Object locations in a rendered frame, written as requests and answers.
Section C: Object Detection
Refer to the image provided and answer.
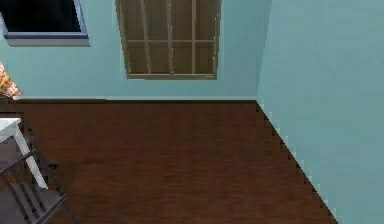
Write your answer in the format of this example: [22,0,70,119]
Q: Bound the dark grey chair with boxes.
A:
[0,133,78,224]

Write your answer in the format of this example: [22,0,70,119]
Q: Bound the white table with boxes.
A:
[0,117,49,190]

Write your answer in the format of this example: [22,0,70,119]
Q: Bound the orange patterned cloth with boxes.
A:
[0,61,24,100]

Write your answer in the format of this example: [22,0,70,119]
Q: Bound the brown slatted wooden wall frame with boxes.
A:
[115,0,222,81]

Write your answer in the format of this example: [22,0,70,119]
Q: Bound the dark window with grey frame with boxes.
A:
[0,0,90,47]

